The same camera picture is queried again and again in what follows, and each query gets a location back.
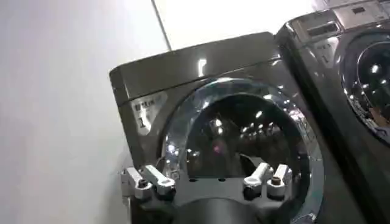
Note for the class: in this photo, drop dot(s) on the grey dryer with number sticker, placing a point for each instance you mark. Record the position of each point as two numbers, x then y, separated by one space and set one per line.
195 91

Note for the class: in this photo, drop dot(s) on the round glass dryer door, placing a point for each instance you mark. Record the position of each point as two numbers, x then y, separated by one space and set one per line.
243 140
368 79

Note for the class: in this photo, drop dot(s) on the grey dryer with control panel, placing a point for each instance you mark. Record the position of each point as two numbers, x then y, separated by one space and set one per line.
341 61

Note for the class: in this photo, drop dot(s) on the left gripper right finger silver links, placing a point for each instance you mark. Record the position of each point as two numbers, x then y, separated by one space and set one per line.
268 179

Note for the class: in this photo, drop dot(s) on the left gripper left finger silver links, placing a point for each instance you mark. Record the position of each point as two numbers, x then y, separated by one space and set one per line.
152 181

